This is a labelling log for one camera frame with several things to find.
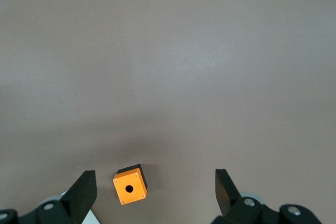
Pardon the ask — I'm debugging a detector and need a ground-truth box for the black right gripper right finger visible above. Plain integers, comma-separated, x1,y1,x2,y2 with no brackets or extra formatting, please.
211,168,322,224

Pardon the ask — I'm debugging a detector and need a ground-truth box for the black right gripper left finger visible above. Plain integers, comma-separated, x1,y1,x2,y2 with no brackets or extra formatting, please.
0,170,98,224

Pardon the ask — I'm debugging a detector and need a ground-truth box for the orange box with round hole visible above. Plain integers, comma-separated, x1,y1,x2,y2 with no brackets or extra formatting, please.
112,164,148,205

